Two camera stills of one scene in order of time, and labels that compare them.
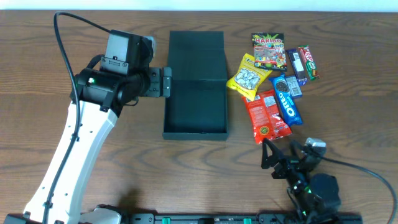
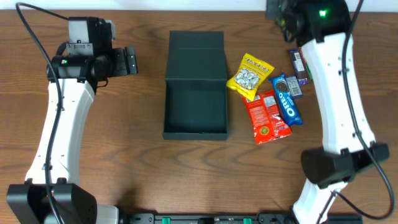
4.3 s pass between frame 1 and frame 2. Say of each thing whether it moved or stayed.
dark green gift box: stayed
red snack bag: stayed
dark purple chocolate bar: stayed
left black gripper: moved
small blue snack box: stayed
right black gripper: moved
